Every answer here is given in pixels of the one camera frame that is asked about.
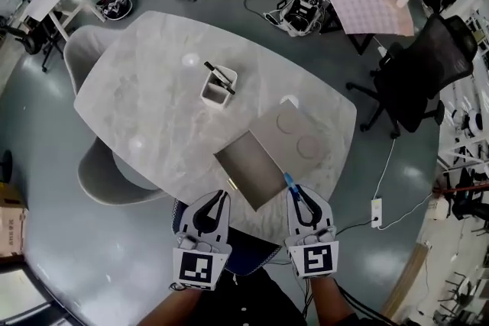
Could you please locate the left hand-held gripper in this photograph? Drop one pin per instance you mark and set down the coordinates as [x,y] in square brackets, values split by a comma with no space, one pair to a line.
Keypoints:
[195,267]

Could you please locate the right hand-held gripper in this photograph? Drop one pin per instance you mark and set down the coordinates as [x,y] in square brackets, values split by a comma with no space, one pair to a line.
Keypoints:
[315,257]

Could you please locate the blue scissors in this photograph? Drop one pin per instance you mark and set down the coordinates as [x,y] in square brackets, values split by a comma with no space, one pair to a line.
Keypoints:
[290,181]

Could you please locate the grey storage box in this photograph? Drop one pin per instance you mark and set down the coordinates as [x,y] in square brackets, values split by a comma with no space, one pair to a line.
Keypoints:
[248,168]

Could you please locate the person's left forearm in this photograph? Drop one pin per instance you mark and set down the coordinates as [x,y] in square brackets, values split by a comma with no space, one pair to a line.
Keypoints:
[168,311]

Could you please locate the person's right forearm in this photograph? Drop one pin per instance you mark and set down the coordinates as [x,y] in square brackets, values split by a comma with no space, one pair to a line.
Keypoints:
[334,305]

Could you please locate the grey box lid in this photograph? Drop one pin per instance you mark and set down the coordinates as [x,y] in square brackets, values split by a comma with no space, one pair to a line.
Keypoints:
[294,137]

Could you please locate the dark blue padded chair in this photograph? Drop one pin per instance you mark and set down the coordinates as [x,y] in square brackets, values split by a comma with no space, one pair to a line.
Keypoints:
[248,252]

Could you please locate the white power strip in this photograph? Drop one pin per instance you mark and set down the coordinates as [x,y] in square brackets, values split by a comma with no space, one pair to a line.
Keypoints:
[376,212]

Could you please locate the person's black clothing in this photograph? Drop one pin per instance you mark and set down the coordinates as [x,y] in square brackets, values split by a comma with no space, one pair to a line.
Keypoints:
[244,305]

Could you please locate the grey shell chair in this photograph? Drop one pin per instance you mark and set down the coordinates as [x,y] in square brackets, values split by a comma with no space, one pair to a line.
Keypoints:
[107,183]
[86,53]

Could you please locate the white pen holder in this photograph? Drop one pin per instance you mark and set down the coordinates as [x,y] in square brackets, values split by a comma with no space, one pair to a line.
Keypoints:
[214,101]

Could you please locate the black marker pen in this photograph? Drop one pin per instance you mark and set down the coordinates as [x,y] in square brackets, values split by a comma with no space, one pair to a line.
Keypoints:
[219,78]

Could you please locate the red pole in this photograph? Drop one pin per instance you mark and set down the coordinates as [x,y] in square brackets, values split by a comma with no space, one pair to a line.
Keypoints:
[462,187]

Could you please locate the white shelving rack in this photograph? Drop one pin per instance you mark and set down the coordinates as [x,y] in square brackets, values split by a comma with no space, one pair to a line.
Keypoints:
[466,126]

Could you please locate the black mesh office chair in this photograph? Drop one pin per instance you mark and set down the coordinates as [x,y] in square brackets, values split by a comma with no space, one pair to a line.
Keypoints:
[431,61]

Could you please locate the black white backpack device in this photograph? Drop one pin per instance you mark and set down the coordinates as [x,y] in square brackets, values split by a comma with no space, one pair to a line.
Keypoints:
[300,13]

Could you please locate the pink patterned cloth table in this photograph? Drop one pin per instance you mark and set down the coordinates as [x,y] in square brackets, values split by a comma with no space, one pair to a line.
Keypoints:
[366,4]

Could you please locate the black basket of gear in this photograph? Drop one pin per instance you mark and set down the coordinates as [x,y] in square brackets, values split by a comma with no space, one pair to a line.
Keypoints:
[114,7]

